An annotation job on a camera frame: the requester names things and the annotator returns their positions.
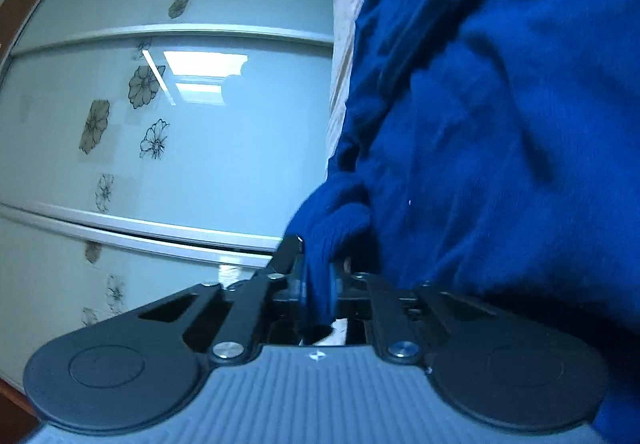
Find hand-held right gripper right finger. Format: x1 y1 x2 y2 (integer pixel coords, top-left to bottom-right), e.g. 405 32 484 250
326 258 502 366

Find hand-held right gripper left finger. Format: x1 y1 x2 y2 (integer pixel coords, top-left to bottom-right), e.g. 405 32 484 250
136 235 309 365

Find blue knitted sweater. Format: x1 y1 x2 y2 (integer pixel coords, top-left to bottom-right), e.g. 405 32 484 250
284 0 640 444

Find floral glass wardrobe doors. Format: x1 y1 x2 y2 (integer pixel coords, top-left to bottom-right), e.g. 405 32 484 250
0 0 351 407

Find pink bed sheet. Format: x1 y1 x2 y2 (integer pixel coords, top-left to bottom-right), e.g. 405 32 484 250
325 0 403 177

